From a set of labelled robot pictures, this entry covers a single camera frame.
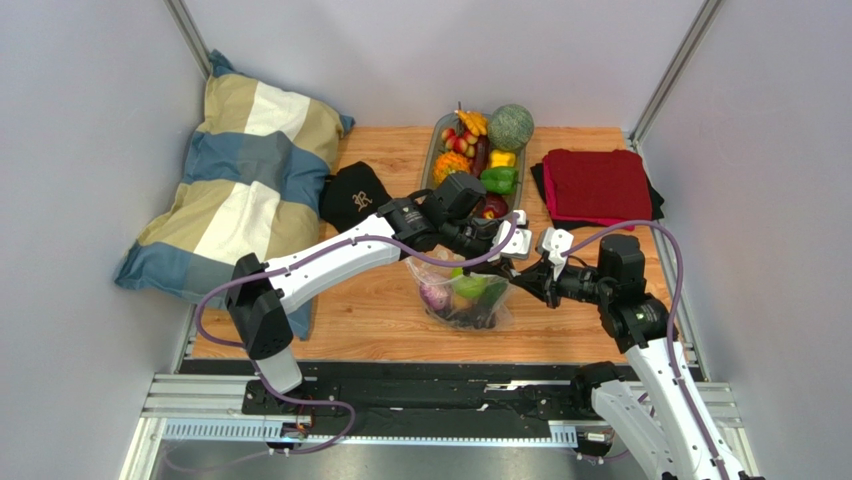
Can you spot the green apple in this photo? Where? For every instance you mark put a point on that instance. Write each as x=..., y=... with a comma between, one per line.
x=468, y=286

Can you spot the green bell pepper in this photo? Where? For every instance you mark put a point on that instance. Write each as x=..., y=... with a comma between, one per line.
x=501, y=180

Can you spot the yellow bell pepper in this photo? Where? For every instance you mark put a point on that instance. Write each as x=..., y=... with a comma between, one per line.
x=500, y=158

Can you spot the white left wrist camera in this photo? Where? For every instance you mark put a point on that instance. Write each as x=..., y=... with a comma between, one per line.
x=513, y=239

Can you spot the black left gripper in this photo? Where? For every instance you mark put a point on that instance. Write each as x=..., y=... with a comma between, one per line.
x=488, y=232

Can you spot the striped blue beige pillow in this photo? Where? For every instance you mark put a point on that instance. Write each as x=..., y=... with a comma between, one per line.
x=252, y=179

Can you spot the dark grape bunch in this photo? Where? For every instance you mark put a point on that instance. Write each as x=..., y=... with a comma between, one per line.
x=471, y=319

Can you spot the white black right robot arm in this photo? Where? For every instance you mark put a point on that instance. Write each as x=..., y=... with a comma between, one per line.
x=676, y=437

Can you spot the black cap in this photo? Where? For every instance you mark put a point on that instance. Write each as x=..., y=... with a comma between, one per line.
x=351, y=195

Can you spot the grey fruit basket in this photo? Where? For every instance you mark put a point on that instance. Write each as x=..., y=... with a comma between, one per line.
x=436, y=147

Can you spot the green cantaloupe melon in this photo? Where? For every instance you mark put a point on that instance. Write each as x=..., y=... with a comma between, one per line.
x=510, y=127

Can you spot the green cucumber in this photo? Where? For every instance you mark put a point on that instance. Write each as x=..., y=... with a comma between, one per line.
x=493, y=295

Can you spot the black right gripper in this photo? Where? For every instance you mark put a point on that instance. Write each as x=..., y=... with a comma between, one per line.
x=542, y=278

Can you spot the red folded cloth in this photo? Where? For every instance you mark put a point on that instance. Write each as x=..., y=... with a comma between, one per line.
x=595, y=189

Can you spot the clear polka dot zip bag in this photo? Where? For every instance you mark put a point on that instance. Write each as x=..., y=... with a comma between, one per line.
x=432, y=273

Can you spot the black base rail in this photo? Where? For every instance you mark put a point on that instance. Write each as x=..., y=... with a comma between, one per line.
x=431, y=400

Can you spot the red apple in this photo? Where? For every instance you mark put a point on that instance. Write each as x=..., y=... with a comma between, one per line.
x=494, y=206

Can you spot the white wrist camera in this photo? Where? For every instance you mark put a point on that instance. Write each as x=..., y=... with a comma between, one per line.
x=513, y=239
x=553, y=247

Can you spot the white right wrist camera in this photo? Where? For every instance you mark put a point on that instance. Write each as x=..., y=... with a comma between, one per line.
x=553, y=247

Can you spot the small red lychee bunch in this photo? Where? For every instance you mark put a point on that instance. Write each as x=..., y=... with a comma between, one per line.
x=463, y=144

